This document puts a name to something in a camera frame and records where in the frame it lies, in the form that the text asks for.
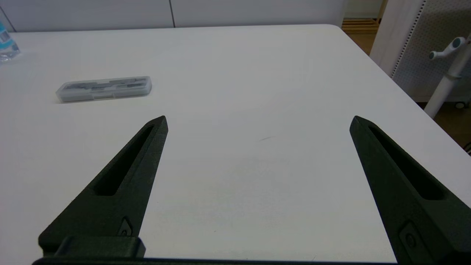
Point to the clear bottle blue label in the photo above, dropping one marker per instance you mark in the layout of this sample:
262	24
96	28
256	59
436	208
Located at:
7	44

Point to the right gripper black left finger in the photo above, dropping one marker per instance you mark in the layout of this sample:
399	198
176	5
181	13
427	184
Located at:
136	195

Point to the clear plastic tool case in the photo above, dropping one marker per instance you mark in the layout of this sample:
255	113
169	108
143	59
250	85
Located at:
103	89

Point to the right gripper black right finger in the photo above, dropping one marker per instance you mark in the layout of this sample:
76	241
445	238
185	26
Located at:
397	198

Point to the white perforated partition panel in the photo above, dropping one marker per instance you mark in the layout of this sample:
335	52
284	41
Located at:
423	55

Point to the wooden slat pallet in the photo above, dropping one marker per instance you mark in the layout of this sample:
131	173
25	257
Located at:
360	26

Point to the white height-adjustable desk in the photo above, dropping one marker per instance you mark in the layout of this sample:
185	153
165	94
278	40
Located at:
447	82

